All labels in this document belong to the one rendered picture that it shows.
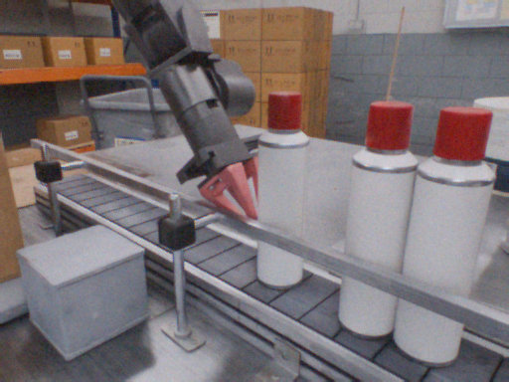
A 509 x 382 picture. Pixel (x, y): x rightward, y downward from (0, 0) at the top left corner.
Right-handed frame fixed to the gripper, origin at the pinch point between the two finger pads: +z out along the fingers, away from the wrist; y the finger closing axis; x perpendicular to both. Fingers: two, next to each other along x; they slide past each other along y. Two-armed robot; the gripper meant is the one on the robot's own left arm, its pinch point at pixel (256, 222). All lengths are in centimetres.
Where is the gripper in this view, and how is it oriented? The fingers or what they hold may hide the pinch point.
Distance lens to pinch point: 47.9
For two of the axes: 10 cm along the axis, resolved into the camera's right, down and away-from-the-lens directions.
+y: 6.9, -2.7, 6.7
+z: 4.6, 8.8, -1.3
